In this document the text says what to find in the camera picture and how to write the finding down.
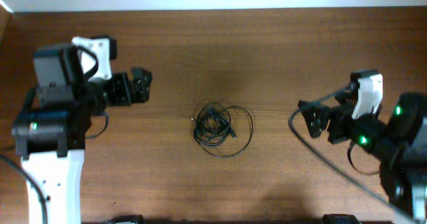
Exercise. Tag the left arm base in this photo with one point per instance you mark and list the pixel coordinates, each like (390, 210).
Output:
(127, 219)

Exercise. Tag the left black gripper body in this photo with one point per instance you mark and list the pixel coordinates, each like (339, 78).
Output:
(122, 88)

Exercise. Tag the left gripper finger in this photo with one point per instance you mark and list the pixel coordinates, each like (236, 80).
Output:
(141, 77)
(141, 93)

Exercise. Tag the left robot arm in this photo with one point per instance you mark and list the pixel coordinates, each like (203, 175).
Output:
(51, 129)

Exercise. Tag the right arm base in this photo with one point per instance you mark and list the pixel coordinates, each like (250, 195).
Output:
(339, 219)

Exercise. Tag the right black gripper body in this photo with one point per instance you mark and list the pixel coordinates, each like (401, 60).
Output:
(343, 125)

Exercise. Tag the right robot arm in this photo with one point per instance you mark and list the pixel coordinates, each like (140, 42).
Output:
(399, 144)

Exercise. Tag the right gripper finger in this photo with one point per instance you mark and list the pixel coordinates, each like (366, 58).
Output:
(316, 125)
(311, 109)

